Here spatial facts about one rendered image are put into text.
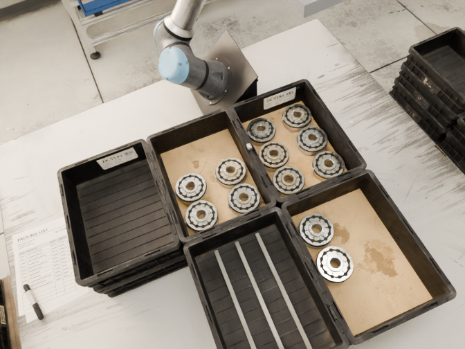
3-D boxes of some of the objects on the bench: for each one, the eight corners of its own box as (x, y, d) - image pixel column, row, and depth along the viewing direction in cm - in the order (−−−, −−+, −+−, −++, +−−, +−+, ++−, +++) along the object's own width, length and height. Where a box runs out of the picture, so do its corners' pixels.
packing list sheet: (7, 238, 127) (6, 237, 127) (68, 211, 130) (67, 210, 130) (20, 326, 112) (19, 326, 112) (89, 293, 115) (88, 293, 115)
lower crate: (87, 199, 132) (72, 184, 122) (161, 170, 136) (153, 154, 125) (109, 300, 114) (93, 294, 103) (194, 264, 117) (188, 255, 107)
